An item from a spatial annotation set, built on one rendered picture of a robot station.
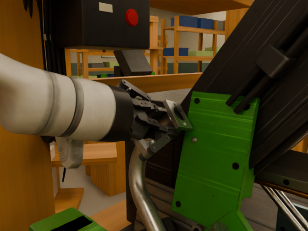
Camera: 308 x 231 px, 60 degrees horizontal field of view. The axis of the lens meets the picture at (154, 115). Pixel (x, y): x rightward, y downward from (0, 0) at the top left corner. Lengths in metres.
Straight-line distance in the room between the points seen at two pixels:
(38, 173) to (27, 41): 0.26
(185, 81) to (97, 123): 0.76
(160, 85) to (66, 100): 0.66
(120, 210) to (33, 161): 0.36
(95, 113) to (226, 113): 0.21
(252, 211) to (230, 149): 0.46
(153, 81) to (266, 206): 0.52
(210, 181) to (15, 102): 0.30
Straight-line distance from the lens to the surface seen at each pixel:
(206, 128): 0.44
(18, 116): 0.28
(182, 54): 5.75
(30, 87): 0.27
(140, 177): 0.49
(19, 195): 0.61
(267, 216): 0.86
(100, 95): 0.31
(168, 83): 0.96
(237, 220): 0.42
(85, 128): 0.31
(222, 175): 0.43
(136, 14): 0.58
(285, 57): 0.38
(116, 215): 0.85
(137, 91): 0.42
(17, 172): 0.59
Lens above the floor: 1.32
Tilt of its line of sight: 11 degrees down
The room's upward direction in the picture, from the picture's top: straight up
